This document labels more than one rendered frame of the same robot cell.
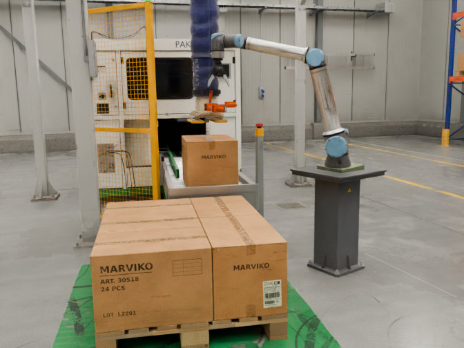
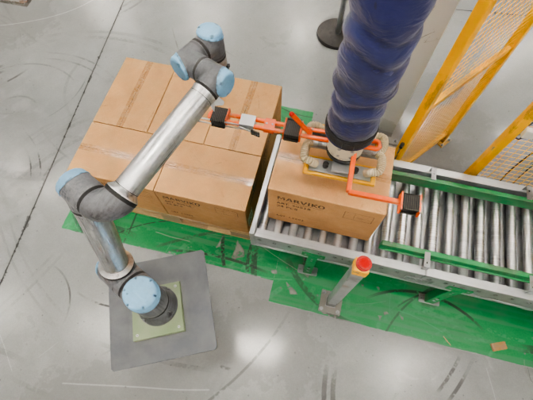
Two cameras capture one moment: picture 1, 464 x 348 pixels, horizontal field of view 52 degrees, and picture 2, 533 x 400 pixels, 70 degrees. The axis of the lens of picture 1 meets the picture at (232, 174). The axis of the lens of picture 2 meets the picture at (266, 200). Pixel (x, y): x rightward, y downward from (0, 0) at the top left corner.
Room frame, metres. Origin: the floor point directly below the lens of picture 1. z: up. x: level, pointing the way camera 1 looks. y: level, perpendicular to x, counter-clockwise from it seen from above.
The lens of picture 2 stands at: (4.08, -0.81, 2.67)
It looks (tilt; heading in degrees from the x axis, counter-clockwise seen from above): 66 degrees down; 116
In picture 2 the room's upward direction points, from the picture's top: 2 degrees counter-clockwise
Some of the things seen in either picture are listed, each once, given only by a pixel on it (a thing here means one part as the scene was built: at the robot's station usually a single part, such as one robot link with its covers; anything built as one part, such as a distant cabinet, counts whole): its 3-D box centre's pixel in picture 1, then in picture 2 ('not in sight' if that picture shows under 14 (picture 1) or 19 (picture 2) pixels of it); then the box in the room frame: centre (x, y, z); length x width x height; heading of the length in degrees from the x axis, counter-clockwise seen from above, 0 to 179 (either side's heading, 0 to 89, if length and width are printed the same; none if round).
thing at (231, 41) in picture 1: (233, 41); (191, 61); (3.43, -0.03, 1.67); 0.12 x 0.12 x 0.09; 75
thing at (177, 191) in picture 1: (214, 189); (266, 183); (3.62, 0.14, 0.58); 0.70 x 0.03 x 0.06; 100
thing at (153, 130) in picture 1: (121, 123); (473, 70); (4.48, 1.03, 1.05); 0.87 x 0.10 x 2.10; 62
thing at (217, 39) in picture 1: (217, 42); (211, 42); (3.44, 0.08, 1.66); 0.10 x 0.09 x 0.12; 75
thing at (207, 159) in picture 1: (208, 161); (327, 184); (3.98, 0.20, 0.75); 0.60 x 0.40 x 0.40; 10
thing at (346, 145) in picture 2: (206, 92); (351, 125); (4.00, 0.20, 1.33); 0.23 x 0.23 x 0.04
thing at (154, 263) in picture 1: (184, 249); (185, 142); (2.90, 0.31, 0.34); 1.20 x 1.00 x 0.40; 10
